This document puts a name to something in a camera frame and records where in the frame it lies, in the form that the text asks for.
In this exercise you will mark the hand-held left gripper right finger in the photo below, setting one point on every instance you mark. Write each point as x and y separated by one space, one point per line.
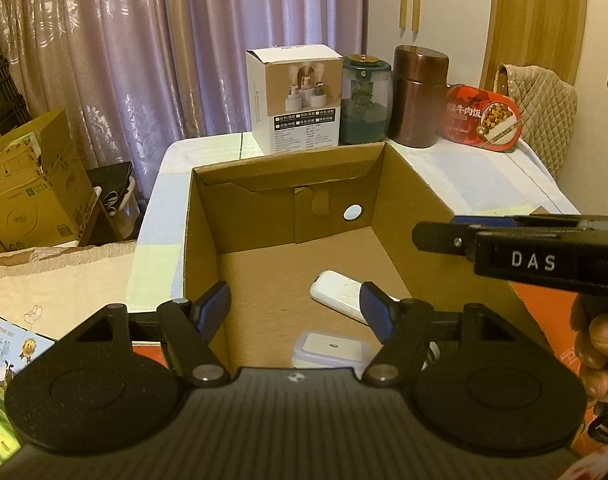
376 312

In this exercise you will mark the large brown cardboard box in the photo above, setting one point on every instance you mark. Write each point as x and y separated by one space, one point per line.
264 285

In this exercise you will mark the purple patterned curtain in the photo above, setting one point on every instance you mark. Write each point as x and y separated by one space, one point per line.
158 50

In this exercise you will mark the beige bedspread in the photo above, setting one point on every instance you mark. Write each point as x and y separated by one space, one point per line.
58 290

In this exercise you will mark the white product box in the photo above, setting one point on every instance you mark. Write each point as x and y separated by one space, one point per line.
294 100

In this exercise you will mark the open printed cardboard box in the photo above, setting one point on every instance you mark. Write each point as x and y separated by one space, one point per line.
33 200

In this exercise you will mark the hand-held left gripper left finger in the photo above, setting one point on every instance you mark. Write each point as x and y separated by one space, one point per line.
213 310

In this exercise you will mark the red printed mat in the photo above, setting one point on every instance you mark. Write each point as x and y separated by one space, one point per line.
549 310

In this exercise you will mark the beige quilted cushion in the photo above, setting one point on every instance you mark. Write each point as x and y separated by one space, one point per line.
539 115

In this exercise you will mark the blue milk carton case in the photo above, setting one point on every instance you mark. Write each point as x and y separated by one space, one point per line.
13 355

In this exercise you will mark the wooden door panel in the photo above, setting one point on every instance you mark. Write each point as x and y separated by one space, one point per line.
534 10

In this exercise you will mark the red oval meal box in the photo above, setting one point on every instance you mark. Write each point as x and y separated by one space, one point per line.
484 117

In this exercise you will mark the white lidded container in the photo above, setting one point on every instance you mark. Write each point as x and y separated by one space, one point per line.
329 347

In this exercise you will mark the thick white remote control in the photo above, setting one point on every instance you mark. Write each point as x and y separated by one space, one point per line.
334 292

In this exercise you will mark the person's right hand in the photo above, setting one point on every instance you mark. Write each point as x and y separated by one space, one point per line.
604 340

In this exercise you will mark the green glass jar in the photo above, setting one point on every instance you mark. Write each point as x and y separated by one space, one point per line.
366 105

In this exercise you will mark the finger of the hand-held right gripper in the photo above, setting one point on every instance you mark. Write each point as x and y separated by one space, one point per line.
484 220
439 237

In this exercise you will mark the brown metal canister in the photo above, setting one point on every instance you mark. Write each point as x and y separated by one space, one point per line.
416 100

